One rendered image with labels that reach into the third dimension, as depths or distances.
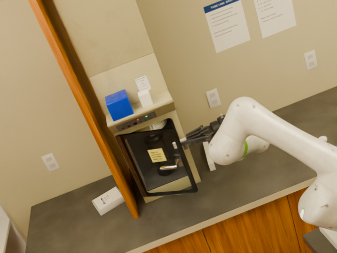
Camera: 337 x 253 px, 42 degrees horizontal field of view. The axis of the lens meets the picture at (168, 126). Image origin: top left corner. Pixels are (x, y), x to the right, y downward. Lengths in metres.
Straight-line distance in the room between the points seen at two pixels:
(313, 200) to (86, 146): 1.48
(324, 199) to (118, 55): 1.06
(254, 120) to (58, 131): 1.34
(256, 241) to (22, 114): 1.44
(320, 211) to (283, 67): 1.31
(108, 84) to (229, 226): 0.91
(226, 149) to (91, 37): 0.78
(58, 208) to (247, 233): 1.10
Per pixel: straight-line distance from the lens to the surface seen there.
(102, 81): 2.06
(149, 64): 2.06
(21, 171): 2.79
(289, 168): 2.33
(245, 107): 1.65
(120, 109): 2.00
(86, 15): 1.98
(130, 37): 2.01
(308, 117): 2.69
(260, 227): 2.35
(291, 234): 2.46
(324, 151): 1.63
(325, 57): 2.88
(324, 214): 1.65
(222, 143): 1.68
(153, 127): 2.21
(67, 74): 1.95
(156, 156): 2.17
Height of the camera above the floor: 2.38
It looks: 29 degrees down
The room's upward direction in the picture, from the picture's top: 21 degrees counter-clockwise
